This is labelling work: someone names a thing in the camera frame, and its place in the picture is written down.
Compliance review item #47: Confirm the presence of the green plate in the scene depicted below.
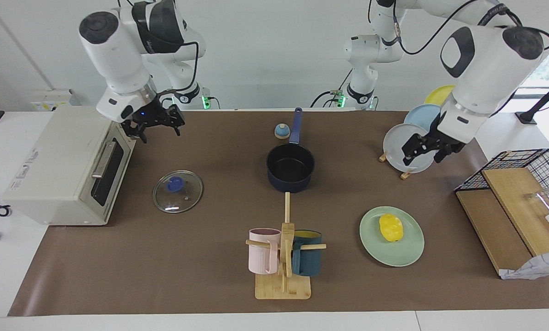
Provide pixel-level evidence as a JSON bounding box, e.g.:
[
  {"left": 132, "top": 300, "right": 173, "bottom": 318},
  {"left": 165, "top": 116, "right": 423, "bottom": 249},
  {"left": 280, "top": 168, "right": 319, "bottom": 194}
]
[{"left": 359, "top": 206, "right": 425, "bottom": 267}]

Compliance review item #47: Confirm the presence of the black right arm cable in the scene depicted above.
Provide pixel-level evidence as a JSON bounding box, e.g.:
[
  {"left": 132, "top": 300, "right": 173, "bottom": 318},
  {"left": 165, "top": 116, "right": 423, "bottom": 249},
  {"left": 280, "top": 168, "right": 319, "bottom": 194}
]
[{"left": 141, "top": 39, "right": 199, "bottom": 97}]

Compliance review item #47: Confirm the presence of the brown table mat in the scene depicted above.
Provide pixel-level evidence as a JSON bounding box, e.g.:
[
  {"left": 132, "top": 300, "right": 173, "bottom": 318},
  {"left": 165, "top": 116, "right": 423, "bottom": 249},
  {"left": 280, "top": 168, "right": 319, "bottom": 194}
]
[{"left": 8, "top": 109, "right": 549, "bottom": 317}]

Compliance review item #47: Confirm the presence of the glass lid with blue knob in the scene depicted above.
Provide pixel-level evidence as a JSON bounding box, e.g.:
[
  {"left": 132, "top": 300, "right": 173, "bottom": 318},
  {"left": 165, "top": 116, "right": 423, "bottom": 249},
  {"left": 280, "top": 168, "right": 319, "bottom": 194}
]
[{"left": 153, "top": 170, "right": 204, "bottom": 214}]

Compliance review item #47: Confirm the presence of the beige toaster oven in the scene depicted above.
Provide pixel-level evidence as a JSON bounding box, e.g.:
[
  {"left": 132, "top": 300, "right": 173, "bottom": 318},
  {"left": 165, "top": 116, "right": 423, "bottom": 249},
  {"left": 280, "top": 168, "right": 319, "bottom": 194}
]
[{"left": 2, "top": 106, "right": 137, "bottom": 226}]

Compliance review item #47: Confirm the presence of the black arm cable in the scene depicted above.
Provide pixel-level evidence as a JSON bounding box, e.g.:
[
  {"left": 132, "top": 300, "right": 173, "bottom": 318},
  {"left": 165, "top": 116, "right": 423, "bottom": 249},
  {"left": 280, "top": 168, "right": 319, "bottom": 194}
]
[
  {"left": 368, "top": 0, "right": 549, "bottom": 56},
  {"left": 141, "top": 39, "right": 199, "bottom": 97}
]

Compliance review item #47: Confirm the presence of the light blue plate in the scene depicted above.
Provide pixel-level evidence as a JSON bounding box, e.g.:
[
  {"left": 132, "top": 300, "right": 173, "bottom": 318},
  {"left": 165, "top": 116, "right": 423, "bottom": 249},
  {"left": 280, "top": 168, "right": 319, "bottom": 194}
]
[{"left": 403, "top": 104, "right": 442, "bottom": 134}]

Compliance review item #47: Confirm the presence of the pink mug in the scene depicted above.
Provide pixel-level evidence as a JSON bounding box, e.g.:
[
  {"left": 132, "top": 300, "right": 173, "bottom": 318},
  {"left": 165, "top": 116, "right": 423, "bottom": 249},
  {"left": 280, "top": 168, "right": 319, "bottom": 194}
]
[{"left": 249, "top": 228, "right": 282, "bottom": 275}]

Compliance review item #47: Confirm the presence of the wooden shelf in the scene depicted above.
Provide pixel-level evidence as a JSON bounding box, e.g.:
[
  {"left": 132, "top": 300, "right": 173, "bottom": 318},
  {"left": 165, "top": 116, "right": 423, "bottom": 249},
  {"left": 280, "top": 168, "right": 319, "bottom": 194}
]
[{"left": 456, "top": 167, "right": 549, "bottom": 276}]

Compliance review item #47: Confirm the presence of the black angled stand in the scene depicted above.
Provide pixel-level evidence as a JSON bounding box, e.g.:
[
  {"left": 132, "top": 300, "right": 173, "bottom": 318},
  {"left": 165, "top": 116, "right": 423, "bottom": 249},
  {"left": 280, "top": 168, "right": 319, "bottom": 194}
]
[{"left": 515, "top": 74, "right": 549, "bottom": 126}]

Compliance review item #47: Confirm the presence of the dark blue pot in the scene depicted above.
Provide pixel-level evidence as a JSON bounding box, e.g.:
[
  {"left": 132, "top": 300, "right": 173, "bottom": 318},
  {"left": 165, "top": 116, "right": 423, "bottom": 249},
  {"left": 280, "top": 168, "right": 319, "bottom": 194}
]
[{"left": 266, "top": 108, "right": 316, "bottom": 193}]

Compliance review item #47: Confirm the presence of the yellow plate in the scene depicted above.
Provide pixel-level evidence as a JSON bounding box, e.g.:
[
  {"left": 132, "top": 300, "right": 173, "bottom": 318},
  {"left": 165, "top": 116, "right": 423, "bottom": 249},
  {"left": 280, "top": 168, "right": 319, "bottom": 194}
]
[{"left": 424, "top": 85, "right": 456, "bottom": 105}]

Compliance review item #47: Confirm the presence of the white wall socket box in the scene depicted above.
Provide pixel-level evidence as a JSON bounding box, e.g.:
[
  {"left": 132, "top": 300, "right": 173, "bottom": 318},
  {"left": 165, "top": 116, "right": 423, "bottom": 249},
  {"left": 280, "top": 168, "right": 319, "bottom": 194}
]
[{"left": 30, "top": 89, "right": 79, "bottom": 112}]

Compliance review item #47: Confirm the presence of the white patterned cloth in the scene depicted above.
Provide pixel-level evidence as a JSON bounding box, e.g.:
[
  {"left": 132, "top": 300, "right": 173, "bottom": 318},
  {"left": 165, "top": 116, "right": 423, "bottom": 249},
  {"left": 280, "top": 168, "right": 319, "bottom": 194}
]
[{"left": 499, "top": 250, "right": 549, "bottom": 280}]

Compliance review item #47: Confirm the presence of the black wire basket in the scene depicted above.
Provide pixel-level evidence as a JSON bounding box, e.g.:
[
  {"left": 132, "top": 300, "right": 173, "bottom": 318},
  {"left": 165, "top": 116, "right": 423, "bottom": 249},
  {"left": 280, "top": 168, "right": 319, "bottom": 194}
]
[{"left": 454, "top": 148, "right": 549, "bottom": 217}]

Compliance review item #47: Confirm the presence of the wooden mug rack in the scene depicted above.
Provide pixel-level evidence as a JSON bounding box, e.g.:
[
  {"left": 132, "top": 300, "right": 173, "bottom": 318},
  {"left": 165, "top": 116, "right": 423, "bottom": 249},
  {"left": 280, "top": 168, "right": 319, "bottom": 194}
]
[{"left": 246, "top": 192, "right": 327, "bottom": 300}]

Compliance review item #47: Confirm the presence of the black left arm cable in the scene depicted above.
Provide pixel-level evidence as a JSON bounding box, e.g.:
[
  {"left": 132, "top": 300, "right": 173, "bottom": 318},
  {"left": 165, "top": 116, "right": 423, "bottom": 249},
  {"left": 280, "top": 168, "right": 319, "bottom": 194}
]
[{"left": 368, "top": 0, "right": 549, "bottom": 56}]

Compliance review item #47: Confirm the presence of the clear glass cup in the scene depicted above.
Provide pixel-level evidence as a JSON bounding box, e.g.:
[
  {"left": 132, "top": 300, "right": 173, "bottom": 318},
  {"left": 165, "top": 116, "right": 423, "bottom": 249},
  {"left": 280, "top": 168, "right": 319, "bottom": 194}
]
[{"left": 525, "top": 188, "right": 549, "bottom": 214}]

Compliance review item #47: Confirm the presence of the wooden plate rack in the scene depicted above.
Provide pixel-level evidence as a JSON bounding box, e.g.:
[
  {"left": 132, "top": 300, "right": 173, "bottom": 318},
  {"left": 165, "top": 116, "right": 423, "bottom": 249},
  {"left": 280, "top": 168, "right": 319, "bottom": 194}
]
[{"left": 379, "top": 153, "right": 413, "bottom": 180}]

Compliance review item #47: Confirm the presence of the dark blue mug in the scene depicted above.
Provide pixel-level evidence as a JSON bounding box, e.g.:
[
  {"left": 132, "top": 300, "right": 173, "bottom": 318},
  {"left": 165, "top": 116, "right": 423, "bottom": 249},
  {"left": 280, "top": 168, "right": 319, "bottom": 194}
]
[{"left": 292, "top": 230, "right": 323, "bottom": 277}]

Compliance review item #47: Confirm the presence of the grey plate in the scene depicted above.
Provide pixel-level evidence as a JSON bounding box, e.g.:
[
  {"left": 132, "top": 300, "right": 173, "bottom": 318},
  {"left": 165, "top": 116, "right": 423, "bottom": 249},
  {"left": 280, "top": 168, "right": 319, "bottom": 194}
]
[{"left": 383, "top": 123, "right": 436, "bottom": 174}]

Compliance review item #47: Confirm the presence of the black base cable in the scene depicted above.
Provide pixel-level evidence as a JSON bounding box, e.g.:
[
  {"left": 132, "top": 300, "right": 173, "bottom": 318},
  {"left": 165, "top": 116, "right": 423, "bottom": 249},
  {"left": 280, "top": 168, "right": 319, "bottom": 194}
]
[{"left": 310, "top": 69, "right": 353, "bottom": 108}]

